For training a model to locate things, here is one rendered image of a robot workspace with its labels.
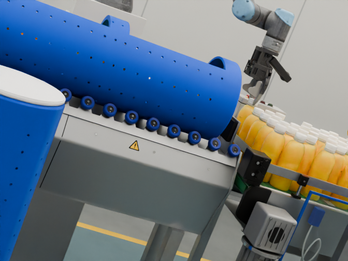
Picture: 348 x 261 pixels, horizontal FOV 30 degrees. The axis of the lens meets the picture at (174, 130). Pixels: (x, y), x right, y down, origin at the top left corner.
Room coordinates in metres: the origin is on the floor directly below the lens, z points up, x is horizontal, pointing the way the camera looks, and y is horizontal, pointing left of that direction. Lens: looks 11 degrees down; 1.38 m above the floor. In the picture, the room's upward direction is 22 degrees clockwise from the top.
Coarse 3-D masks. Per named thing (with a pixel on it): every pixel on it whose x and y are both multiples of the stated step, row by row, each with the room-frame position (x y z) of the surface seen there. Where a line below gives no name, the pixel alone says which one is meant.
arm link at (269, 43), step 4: (264, 40) 2.43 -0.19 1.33; (268, 40) 2.41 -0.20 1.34; (272, 40) 2.40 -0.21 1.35; (276, 40) 2.40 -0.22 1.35; (264, 44) 2.42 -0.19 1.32; (268, 44) 2.41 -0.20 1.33; (272, 44) 2.40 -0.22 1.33; (276, 44) 2.40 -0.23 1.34; (280, 44) 2.41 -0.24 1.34; (268, 48) 2.41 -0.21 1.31; (272, 48) 2.40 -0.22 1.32; (276, 48) 2.41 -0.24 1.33; (280, 48) 2.42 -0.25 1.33; (276, 52) 2.42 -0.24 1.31
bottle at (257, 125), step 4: (256, 120) 2.31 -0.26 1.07; (260, 120) 2.30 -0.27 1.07; (264, 120) 2.29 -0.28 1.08; (252, 124) 2.31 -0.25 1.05; (256, 124) 2.29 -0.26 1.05; (260, 124) 2.29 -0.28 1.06; (264, 124) 2.29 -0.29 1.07; (252, 128) 2.29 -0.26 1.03; (256, 128) 2.28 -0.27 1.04; (248, 132) 2.31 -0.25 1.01; (252, 132) 2.29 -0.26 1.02; (256, 132) 2.28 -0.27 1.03; (248, 136) 2.30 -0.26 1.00; (252, 136) 2.28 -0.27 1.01; (244, 140) 2.31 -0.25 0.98; (248, 140) 2.29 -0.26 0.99; (252, 140) 2.28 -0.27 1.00; (248, 144) 2.28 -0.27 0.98; (240, 160) 2.29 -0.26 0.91
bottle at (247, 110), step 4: (248, 104) 2.44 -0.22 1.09; (244, 108) 2.43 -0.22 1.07; (248, 108) 2.42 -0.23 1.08; (252, 108) 2.42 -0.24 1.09; (240, 112) 2.43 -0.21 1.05; (244, 112) 2.42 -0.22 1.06; (248, 112) 2.42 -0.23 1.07; (240, 116) 2.42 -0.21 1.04; (244, 116) 2.41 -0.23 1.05; (240, 120) 2.42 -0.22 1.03; (240, 124) 2.42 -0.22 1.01; (240, 128) 2.41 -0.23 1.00
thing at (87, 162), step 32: (64, 128) 1.95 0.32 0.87; (96, 128) 1.99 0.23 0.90; (160, 128) 2.21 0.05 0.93; (64, 160) 1.97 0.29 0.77; (96, 160) 1.99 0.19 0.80; (128, 160) 2.01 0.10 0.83; (160, 160) 2.05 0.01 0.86; (192, 160) 2.09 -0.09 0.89; (64, 192) 2.03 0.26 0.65; (96, 192) 2.05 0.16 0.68; (128, 192) 2.07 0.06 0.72; (160, 192) 2.09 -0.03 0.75; (192, 192) 2.11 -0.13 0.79; (224, 192) 2.13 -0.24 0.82; (192, 224) 2.17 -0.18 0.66
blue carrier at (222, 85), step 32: (0, 0) 1.87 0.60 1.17; (32, 0) 1.92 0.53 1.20; (0, 32) 1.85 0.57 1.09; (32, 32) 1.88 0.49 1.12; (64, 32) 1.92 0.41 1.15; (96, 32) 1.97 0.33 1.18; (128, 32) 2.03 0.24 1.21; (0, 64) 1.90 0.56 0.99; (32, 64) 1.90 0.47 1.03; (64, 64) 1.92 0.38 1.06; (96, 64) 1.95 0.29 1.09; (128, 64) 1.98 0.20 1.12; (160, 64) 2.02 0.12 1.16; (192, 64) 2.07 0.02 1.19; (224, 64) 2.16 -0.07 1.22; (96, 96) 2.00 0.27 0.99; (128, 96) 2.00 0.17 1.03; (160, 96) 2.02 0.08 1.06; (192, 96) 2.05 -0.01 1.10; (224, 96) 2.09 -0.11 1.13; (192, 128) 2.11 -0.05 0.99; (224, 128) 2.11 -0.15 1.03
